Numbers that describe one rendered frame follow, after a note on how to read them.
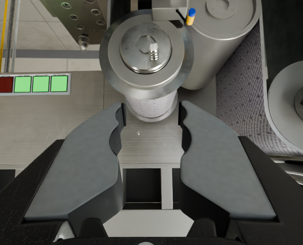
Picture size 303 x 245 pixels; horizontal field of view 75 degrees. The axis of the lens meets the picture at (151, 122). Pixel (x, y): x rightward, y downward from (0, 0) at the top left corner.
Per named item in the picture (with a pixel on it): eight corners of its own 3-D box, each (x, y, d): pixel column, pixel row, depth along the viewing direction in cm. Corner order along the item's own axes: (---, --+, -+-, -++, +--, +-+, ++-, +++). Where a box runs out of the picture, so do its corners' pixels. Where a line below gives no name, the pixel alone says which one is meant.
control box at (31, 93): (70, 73, 64) (69, 94, 63) (71, 73, 65) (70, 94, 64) (-5, 74, 65) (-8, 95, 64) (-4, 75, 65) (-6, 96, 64)
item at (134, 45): (151, 12, 29) (182, 50, 28) (151, 21, 31) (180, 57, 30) (109, 40, 29) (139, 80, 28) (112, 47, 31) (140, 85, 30)
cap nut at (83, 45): (87, 35, 64) (87, 48, 63) (91, 41, 67) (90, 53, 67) (76, 35, 64) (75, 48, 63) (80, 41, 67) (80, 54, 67)
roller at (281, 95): (358, 58, 30) (372, 152, 28) (266, 99, 54) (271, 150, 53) (263, 60, 30) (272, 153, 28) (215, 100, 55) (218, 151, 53)
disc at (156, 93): (190, 5, 31) (198, 96, 29) (189, 7, 32) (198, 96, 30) (97, 12, 31) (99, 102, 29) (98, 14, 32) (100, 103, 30)
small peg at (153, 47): (150, 40, 25) (160, 43, 25) (151, 50, 28) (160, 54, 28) (146, 49, 25) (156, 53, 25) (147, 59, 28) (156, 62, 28)
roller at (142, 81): (181, 11, 30) (187, 83, 28) (170, 74, 56) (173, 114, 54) (106, 16, 30) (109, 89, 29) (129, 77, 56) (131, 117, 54)
